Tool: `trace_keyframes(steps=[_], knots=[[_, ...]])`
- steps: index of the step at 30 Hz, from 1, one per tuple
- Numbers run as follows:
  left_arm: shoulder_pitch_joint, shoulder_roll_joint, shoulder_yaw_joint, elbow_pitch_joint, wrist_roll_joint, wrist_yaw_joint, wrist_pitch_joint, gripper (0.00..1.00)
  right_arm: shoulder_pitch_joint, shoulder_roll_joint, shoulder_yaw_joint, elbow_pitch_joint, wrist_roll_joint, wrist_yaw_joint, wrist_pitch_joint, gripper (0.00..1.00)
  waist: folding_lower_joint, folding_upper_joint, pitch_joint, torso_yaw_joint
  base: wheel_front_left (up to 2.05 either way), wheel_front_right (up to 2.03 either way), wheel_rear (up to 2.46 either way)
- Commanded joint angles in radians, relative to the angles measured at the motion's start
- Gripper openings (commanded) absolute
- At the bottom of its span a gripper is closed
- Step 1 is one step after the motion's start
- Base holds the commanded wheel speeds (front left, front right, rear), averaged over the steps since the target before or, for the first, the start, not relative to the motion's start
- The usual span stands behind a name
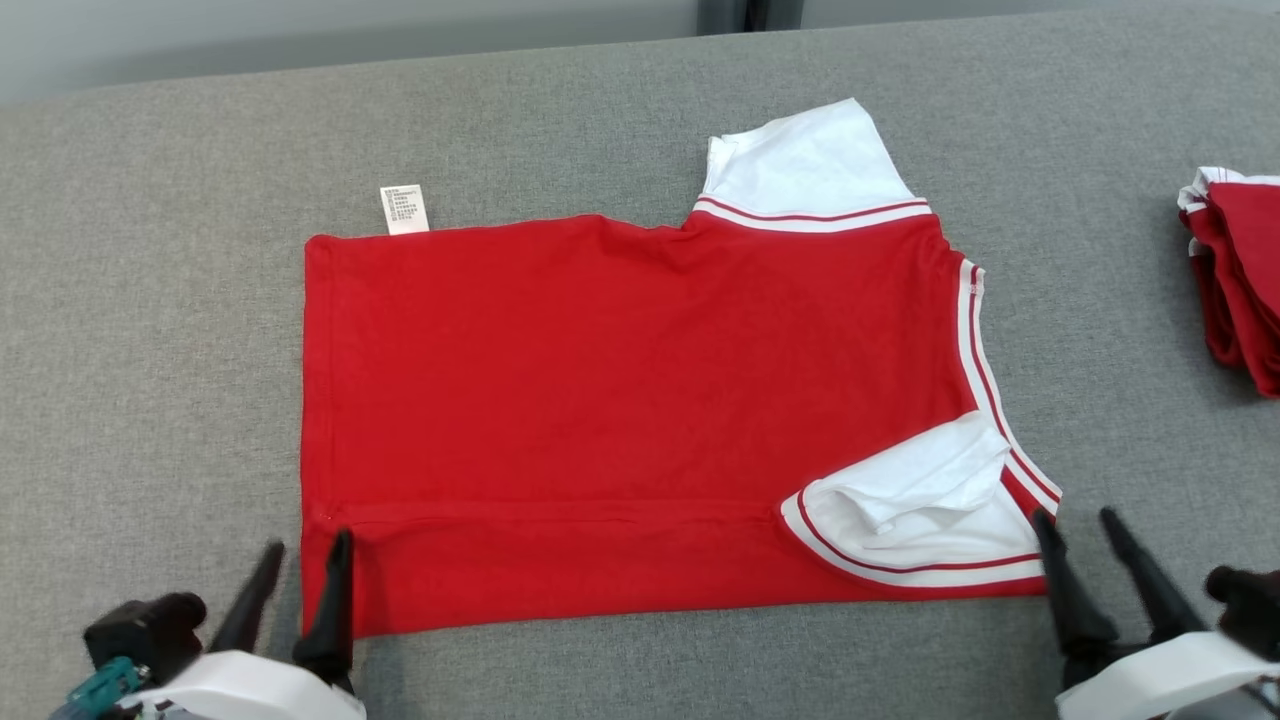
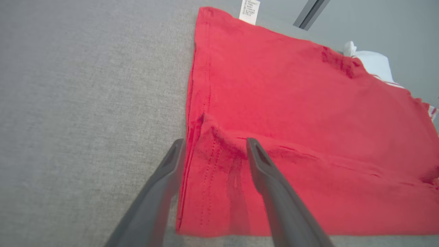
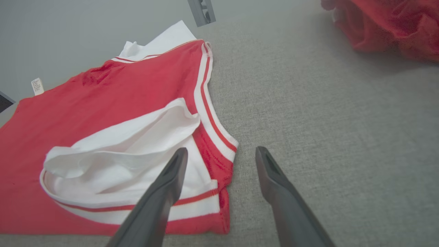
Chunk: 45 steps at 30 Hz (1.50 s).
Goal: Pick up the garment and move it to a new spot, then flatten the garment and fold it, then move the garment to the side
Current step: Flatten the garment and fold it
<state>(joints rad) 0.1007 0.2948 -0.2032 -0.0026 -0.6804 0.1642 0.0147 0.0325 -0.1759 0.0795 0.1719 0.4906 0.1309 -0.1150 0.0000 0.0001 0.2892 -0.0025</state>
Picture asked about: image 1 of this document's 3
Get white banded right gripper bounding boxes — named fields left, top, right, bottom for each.
left=1030, top=507, right=1280, bottom=720

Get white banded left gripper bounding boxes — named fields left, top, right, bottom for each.
left=115, top=529, right=369, bottom=720

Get red shorts with white waistband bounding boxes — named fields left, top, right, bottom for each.
left=1176, top=166, right=1280, bottom=400

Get red shirt with white trim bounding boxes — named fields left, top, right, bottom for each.
left=300, top=97, right=1065, bottom=642

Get teal left camera connector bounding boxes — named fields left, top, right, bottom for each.
left=50, top=657, right=147, bottom=720

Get grey double partition post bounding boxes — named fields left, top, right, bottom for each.
left=697, top=0, right=805, bottom=37

